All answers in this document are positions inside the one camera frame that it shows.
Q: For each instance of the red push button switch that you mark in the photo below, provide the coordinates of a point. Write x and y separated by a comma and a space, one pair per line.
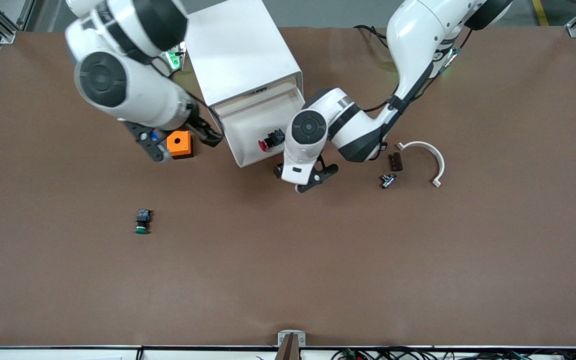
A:
270, 141

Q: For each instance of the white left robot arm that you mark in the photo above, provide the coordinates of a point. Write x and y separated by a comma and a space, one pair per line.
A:
418, 35

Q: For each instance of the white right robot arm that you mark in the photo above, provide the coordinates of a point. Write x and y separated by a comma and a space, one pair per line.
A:
133, 85

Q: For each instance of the white drawer cabinet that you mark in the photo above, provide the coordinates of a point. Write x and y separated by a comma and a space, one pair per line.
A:
238, 50

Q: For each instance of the metal tee fitting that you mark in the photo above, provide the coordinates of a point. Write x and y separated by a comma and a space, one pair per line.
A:
388, 181

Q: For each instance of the brown terminal block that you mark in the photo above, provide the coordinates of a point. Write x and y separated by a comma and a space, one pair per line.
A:
395, 162

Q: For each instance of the white curved pipe clamp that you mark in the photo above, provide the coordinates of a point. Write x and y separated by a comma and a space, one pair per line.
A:
438, 157

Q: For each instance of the orange button enclosure box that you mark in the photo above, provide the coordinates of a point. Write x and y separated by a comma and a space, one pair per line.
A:
180, 145

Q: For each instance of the green push button switch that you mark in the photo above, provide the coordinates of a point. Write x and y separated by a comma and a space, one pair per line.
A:
142, 222

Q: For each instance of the grey metal table bracket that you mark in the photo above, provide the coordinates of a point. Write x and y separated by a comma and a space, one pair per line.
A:
283, 336

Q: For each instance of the white table edge rail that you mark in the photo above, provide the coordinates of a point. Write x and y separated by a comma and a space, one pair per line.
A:
43, 354

